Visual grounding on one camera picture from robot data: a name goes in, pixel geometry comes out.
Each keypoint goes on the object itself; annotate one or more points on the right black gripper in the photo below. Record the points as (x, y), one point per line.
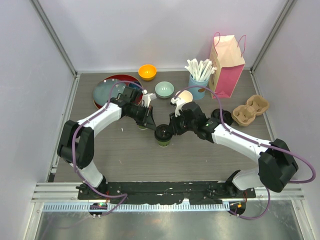
(173, 123)

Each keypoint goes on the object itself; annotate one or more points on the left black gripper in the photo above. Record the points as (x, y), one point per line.
(147, 119)

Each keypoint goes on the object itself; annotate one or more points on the green paper cup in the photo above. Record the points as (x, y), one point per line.
(142, 127)
(163, 143)

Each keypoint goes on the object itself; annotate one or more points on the stack of black lids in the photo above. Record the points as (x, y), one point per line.
(226, 116)

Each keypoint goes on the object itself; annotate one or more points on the brown cardboard cup carrier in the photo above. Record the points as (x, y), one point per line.
(245, 114)

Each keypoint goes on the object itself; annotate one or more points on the pink paper bag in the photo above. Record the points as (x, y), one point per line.
(227, 57)

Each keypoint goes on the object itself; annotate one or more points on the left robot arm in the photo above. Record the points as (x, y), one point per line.
(77, 142)

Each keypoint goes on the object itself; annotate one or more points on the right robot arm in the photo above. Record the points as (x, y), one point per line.
(275, 166)

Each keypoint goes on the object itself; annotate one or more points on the light green bowl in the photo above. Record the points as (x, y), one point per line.
(164, 89)

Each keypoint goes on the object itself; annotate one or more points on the dark blue ceramic cup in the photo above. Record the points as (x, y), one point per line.
(135, 85)

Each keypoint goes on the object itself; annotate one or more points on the light blue straw holder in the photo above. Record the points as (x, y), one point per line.
(197, 87)

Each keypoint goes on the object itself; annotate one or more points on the red round tray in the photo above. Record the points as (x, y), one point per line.
(123, 78)

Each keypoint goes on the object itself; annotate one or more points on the orange bowl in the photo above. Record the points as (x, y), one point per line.
(147, 72)

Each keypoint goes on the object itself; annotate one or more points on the large blue-grey plate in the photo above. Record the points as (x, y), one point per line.
(102, 90)

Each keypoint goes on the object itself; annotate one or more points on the bundle of white straws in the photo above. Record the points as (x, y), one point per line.
(200, 70)

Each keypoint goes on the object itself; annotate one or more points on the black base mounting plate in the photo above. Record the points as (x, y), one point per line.
(174, 192)

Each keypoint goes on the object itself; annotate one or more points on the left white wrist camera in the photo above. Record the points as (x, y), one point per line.
(147, 98)

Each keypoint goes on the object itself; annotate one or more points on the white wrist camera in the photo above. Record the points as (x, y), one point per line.
(178, 102)
(147, 98)

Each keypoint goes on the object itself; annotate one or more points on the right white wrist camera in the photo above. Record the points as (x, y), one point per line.
(178, 102)

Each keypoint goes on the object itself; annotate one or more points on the aluminium front rail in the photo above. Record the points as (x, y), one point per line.
(76, 197)

